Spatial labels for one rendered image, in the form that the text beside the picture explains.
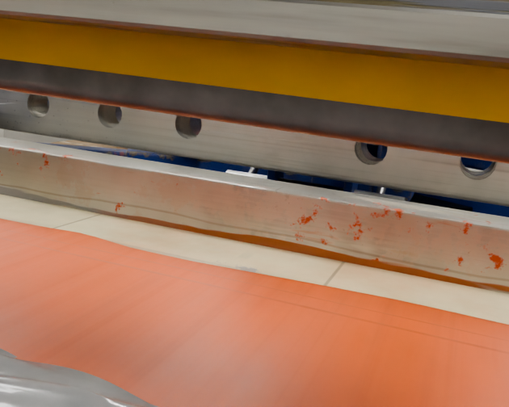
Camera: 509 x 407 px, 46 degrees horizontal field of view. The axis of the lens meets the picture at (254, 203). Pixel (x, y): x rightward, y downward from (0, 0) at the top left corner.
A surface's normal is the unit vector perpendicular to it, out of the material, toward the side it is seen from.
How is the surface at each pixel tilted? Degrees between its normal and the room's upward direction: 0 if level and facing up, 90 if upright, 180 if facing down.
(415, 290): 0
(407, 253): 90
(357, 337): 0
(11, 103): 90
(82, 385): 9
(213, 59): 90
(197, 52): 90
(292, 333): 0
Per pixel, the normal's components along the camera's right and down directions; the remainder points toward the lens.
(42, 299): 0.10, -0.97
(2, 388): 0.05, -0.76
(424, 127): -0.34, 0.15
